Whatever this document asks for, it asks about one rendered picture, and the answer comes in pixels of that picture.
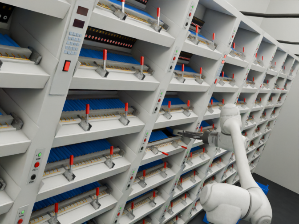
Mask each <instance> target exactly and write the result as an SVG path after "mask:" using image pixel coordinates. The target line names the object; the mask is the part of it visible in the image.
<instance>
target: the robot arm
mask: <svg viewBox="0 0 299 224"><path fill-rule="evenodd" d="M220 128H221V132H214V131H212V132H208V131H205V132H204V133H198V132H190V131H183V130H178V129H173V134H174V135H179V136H184V137H188V138H193V139H197V140H201V139H202V142H203V143H204V144H209V145H210V146H214V147H219V148H222V149H224V150H228V151H234V155H235V160H236V165H237V170H238V176H239V180H240V184H241V187H238V186H235V185H231V184H226V183H212V184H208V185H206V186H204V188H203V189H202V191H201V194H200V204H201V206H202V208H203V209H204V210H206V218H207V221H208V222H209V223H208V224H236V223H237V222H238V220H239V219H242V220H245V221H248V222H251V223H252V224H270V223H271V219H272V209H271V205H270V203H269V200H268V198H267V196H266V195H265V194H264V192H263V191H262V189H261V188H260V187H259V186H258V185H257V183H256V182H255V181H254V179H253V177H252V175H251V172H250V168H249V164H248V160H247V156H246V151H245V148H246V138H245V137H244V136H243V135H242V134H241V131H240V129H241V128H242V122H241V116H240V112H239V109H238V107H237V106H236V105H235V104H226V105H224V106H223V107H222V109H221V111H220Z"/></svg>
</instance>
